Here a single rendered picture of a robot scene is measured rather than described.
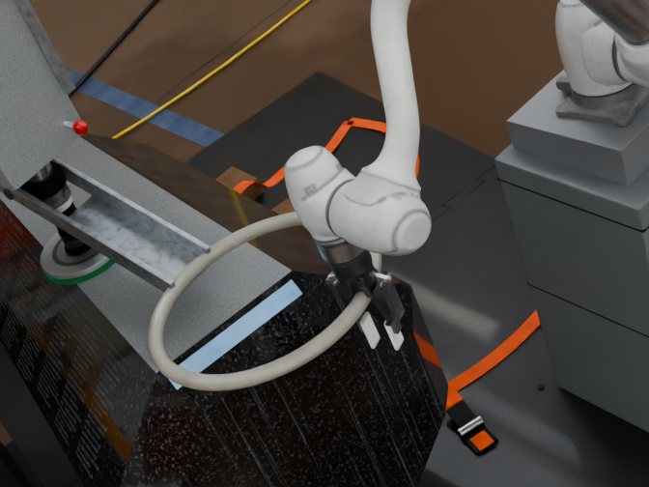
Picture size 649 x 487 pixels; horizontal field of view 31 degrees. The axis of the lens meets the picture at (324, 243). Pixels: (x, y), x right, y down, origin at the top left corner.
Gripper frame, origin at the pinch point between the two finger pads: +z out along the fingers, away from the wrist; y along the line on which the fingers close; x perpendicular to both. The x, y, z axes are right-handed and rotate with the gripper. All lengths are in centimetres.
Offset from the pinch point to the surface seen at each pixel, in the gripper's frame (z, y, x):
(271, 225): -9.9, 31.4, -19.3
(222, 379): -10.2, 18.6, 23.8
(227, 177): 66, 150, -137
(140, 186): -5, 85, -41
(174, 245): -11, 52, -12
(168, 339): -0.5, 48.0, 6.2
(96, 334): 2, 71, 4
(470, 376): 83, 31, -65
